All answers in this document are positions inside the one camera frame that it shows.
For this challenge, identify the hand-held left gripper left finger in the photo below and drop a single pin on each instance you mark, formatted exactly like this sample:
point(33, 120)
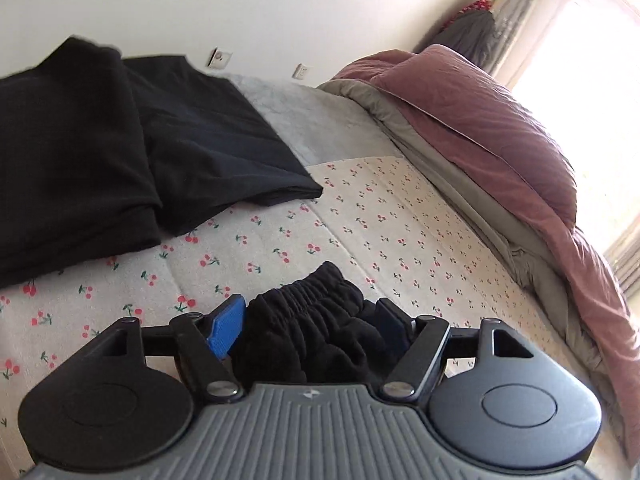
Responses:
point(225, 327)

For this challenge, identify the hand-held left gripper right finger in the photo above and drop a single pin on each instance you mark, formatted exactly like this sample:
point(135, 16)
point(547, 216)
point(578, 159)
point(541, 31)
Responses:
point(392, 325)

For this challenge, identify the black pants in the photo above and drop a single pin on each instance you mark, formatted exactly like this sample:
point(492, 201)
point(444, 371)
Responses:
point(310, 320)

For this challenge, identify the cherry print bed sheet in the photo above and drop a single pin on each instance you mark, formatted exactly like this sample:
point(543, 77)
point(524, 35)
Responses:
point(375, 220)

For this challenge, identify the pink and grey duvet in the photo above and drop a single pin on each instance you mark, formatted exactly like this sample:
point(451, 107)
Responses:
point(600, 300)

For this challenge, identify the pink pillow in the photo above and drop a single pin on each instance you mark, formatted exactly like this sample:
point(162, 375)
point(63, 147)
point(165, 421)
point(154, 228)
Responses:
point(475, 100)

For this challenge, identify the patterned grey curtain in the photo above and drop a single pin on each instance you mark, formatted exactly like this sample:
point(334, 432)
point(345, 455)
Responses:
point(525, 10)
point(627, 265)

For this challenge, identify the hanging grey clothes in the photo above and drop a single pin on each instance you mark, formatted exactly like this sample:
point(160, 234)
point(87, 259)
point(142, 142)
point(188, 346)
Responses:
point(465, 35)

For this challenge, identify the bright window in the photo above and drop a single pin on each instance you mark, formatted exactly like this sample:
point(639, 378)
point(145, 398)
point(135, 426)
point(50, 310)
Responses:
point(590, 85)

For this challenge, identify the red dotted hanging item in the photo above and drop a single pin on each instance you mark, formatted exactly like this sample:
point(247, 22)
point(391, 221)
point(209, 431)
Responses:
point(472, 7)

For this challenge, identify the white wall outlet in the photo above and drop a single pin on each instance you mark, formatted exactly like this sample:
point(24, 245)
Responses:
point(301, 71)
point(220, 57)

